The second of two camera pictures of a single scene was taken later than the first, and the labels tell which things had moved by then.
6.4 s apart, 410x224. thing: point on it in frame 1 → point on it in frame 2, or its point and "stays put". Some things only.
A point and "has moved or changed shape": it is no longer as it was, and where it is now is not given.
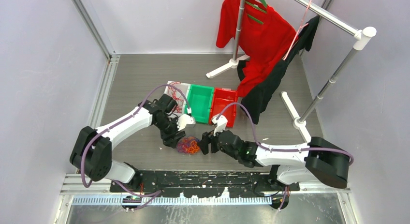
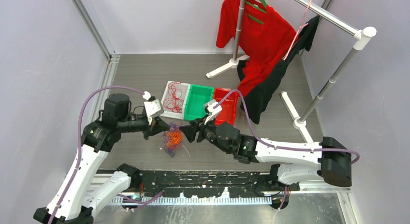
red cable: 175,94 stays put
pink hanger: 290,46 stays put
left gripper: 171,139 → 156,125
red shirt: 266,36 stays put
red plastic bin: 222,97 stays put
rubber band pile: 188,144 has moved or changed shape
